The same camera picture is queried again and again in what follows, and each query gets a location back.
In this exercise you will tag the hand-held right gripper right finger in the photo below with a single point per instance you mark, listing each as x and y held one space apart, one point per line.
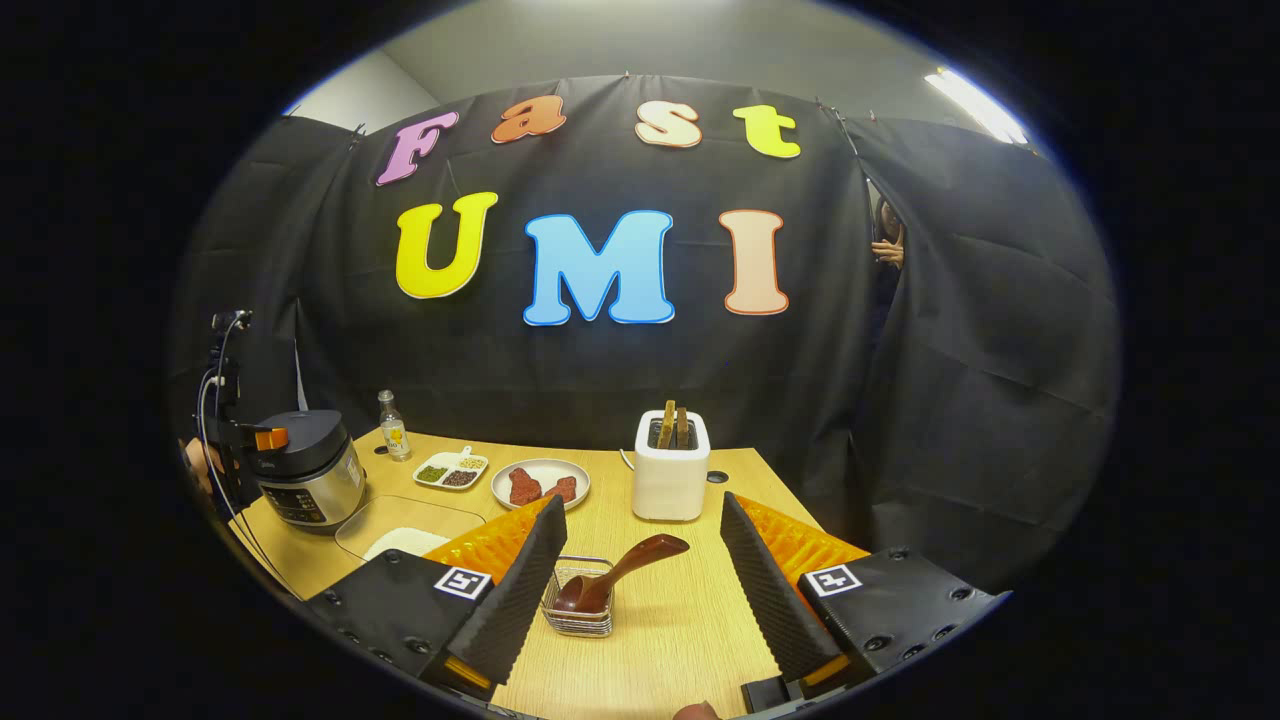
770 600

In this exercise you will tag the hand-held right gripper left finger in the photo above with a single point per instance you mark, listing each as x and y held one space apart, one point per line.
520 600

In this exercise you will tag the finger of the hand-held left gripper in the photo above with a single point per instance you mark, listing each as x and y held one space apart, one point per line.
272 439

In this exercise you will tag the silver black rice cooker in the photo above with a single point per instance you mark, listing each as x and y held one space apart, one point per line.
305 480

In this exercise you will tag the brown wooden spoon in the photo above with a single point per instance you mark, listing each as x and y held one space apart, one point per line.
630 565

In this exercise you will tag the pile of white rice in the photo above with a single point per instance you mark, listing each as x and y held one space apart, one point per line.
405 545

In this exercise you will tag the red meat piece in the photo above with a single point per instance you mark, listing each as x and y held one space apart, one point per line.
563 489
524 487

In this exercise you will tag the small clear glass bottle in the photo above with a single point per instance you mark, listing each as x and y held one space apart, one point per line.
394 435

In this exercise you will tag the white round plate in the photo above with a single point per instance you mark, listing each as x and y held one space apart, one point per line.
565 468

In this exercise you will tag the clear glass tray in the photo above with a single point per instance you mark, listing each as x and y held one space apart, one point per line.
400 512

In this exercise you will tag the white divided bean dish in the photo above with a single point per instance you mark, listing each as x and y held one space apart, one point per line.
450 470

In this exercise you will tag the white toaster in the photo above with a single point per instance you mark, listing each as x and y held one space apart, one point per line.
670 485

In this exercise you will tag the brown toast slice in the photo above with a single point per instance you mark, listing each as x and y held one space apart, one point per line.
666 425
683 428

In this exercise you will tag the black backdrop cloth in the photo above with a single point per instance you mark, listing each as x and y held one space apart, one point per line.
950 400

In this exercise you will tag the narrow ceiling light panel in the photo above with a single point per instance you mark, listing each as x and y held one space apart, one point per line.
978 105

